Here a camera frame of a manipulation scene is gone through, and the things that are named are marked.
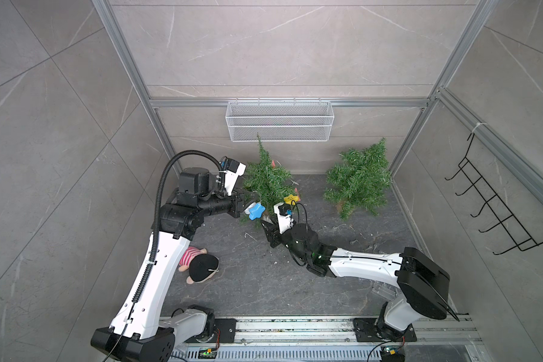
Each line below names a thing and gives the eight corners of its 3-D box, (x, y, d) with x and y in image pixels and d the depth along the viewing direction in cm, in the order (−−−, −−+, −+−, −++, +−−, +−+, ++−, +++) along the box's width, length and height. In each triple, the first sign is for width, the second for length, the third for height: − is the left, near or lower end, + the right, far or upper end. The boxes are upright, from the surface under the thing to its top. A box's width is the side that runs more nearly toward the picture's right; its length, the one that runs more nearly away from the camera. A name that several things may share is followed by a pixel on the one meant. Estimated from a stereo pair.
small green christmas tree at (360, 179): (327, 232, 100) (348, 176, 72) (317, 202, 111) (331, 144, 83) (372, 225, 102) (408, 169, 74) (358, 197, 113) (385, 139, 85)
